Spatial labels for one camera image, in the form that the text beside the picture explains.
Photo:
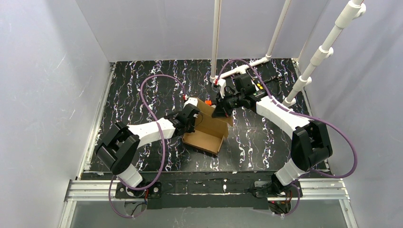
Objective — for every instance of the brown cardboard box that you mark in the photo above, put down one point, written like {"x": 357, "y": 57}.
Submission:
{"x": 209, "y": 132}

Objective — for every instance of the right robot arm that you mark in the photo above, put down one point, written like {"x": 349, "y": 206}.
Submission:
{"x": 310, "y": 142}

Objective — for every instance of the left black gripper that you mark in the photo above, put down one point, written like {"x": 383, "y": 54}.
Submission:
{"x": 192, "y": 116}

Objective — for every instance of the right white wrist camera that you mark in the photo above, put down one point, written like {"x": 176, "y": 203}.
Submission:
{"x": 220, "y": 84}

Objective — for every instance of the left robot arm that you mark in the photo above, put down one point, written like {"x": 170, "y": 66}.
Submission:
{"x": 117, "y": 148}

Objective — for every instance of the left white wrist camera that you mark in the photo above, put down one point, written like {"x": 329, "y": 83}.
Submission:
{"x": 190, "y": 101}

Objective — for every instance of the aluminium rail frame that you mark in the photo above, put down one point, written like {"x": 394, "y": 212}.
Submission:
{"x": 197, "y": 188}

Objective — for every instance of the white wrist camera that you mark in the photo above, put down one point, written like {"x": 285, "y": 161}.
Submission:
{"x": 190, "y": 101}
{"x": 220, "y": 84}

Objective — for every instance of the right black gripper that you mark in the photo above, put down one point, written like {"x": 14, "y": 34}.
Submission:
{"x": 223, "y": 104}

